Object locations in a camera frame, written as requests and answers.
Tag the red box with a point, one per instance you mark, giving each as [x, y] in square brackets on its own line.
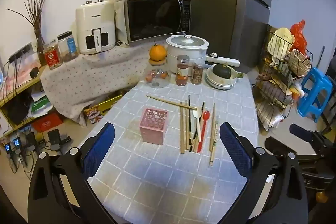
[47, 123]

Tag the paper-wrapped wooden chopsticks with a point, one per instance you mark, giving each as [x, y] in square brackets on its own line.
[214, 145]

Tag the woven basket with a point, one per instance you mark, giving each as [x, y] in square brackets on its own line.
[299, 62]

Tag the large orange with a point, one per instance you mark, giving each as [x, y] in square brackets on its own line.
[158, 53]

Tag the white electric cooking pot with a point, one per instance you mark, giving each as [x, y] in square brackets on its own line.
[183, 50]

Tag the white air fryer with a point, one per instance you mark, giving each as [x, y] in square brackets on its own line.
[94, 27]

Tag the power strip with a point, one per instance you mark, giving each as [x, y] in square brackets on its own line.
[19, 54]

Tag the clear jar with blue label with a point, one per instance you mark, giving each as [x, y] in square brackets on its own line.
[67, 47]

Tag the pink perforated utensil holder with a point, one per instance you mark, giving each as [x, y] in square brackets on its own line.
[152, 127]

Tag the red spice jar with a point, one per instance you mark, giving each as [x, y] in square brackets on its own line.
[182, 71]

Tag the black charger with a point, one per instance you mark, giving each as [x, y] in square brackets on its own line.
[54, 138]
[8, 149]
[31, 140]
[17, 144]

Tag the red plastic spoon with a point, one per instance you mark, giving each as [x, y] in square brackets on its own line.
[206, 117]

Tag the green and white bag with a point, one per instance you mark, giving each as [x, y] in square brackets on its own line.
[39, 108]

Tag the blue checked tablecloth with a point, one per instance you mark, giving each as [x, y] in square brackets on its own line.
[162, 182]

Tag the glass jar with wooden lid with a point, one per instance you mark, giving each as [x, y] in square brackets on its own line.
[156, 77]

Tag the long wooden chopstick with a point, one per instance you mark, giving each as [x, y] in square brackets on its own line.
[168, 102]

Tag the printed snack bag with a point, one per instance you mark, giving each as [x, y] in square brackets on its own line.
[93, 115]

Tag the orange round object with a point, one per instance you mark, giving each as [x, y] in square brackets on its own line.
[320, 197]

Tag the clear jar with red label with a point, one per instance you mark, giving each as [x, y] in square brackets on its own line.
[52, 56]

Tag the black microwave oven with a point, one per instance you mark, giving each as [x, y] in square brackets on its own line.
[157, 19]

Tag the white plastic spoon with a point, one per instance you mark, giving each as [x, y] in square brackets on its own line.
[197, 116]

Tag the floral tablecloth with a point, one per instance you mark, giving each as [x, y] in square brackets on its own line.
[92, 74]

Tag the black bag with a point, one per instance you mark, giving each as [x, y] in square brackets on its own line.
[15, 111]

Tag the yellow box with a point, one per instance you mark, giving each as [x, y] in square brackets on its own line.
[110, 103]

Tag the dark green squash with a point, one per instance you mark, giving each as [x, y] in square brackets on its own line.
[221, 71]

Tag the clear jar of brown snacks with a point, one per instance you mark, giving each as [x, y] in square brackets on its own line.
[197, 74]

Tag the blue plastic stool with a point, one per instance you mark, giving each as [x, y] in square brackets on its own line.
[313, 92]

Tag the napa cabbage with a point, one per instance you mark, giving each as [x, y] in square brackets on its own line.
[279, 41]

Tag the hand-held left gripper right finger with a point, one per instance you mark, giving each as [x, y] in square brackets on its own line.
[235, 148]

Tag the grey refrigerator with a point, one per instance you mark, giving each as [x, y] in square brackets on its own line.
[218, 3]

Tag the dried branches in vase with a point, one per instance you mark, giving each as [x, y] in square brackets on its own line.
[36, 22]

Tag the wooden shelf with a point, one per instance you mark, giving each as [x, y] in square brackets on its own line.
[23, 83]

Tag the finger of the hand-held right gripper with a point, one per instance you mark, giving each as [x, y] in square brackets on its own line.
[275, 146]
[299, 130]

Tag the red plastic bag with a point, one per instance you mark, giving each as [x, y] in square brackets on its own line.
[299, 35]

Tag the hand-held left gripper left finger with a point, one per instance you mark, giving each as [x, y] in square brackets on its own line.
[101, 145]

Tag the stack of cream bowls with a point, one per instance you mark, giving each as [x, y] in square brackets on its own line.
[219, 82]

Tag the small orange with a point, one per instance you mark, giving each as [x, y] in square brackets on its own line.
[163, 74]
[148, 77]

